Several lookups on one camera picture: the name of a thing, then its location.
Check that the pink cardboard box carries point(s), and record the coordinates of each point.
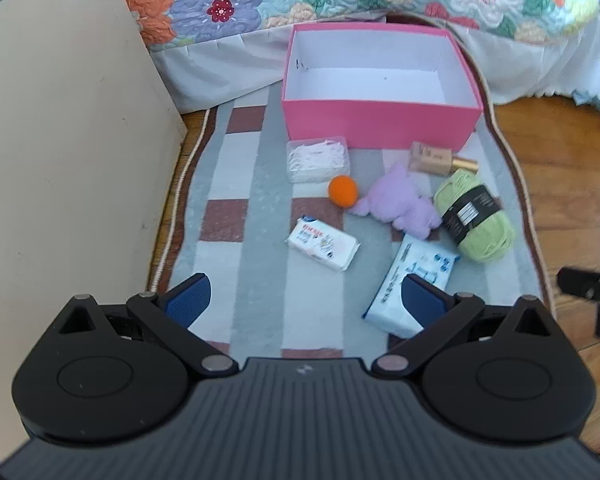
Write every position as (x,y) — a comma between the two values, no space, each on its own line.
(375,120)

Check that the green yarn skein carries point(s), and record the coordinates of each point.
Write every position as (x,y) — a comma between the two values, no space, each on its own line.
(475,215)

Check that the small white wipes packet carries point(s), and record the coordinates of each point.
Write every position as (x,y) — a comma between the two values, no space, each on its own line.
(322,242)

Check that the striped checked rug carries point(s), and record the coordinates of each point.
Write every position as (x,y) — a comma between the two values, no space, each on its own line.
(260,240)

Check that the blue white wipes packet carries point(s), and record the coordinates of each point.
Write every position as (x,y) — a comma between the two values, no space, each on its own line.
(410,272)

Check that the clear floss pick container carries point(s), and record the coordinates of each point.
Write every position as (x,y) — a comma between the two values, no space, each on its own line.
(316,160)

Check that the orange ball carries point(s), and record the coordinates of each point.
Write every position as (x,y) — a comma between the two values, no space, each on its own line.
(343,190)

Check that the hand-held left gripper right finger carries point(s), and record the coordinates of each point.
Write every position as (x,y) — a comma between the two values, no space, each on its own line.
(422,300)

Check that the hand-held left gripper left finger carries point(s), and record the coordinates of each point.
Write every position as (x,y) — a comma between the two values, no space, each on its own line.
(190,297)

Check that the beige foundation bottle gold cap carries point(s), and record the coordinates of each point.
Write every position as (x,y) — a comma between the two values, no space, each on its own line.
(432,159)

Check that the purple plush toy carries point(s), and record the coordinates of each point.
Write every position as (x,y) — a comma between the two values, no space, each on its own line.
(405,205)

